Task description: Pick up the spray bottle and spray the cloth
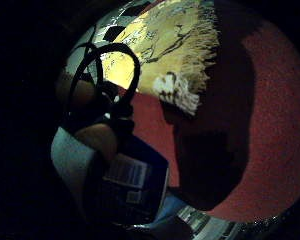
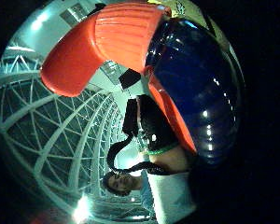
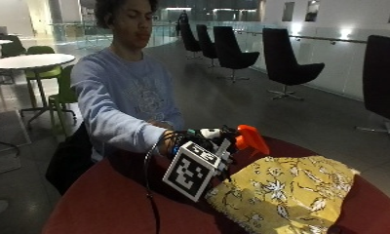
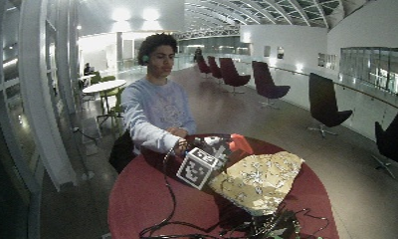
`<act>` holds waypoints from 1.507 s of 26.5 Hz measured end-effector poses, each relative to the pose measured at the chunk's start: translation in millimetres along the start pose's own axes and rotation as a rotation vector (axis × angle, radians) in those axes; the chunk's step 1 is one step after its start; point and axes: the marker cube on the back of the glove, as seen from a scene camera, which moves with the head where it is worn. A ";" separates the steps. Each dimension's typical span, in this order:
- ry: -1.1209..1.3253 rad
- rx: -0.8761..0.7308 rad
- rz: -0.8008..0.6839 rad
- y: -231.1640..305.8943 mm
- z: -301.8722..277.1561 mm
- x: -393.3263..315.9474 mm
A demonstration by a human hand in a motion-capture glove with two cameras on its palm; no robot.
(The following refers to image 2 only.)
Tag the the person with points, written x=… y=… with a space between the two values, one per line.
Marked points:
x=171 y=196

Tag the grey ceiling vent panel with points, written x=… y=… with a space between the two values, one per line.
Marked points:
x=74 y=13
x=112 y=71

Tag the white lattice window frame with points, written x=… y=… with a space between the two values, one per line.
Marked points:
x=49 y=130

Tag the bright round lamp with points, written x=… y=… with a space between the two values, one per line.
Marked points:
x=81 y=211

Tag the black square ceiling fixture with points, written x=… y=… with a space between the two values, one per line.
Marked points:
x=129 y=78

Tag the long ceiling lamp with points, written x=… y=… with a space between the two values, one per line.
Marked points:
x=38 y=22

